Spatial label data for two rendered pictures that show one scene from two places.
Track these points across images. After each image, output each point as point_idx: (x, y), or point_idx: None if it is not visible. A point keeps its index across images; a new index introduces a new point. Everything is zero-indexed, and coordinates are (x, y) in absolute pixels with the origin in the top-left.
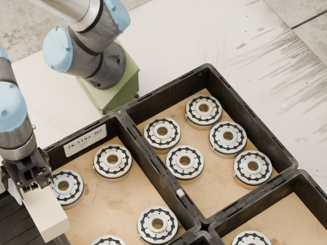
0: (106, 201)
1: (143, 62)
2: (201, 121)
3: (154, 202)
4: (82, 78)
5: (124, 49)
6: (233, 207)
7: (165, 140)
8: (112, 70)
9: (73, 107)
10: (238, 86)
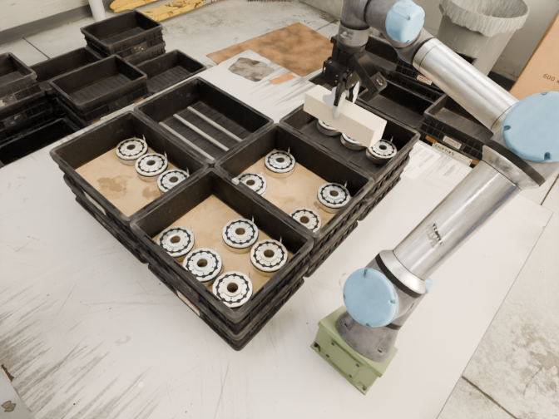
0: (297, 200)
1: (328, 403)
2: (232, 273)
3: None
4: None
5: (347, 344)
6: (189, 181)
7: (264, 247)
8: (347, 311)
9: None
10: (200, 399)
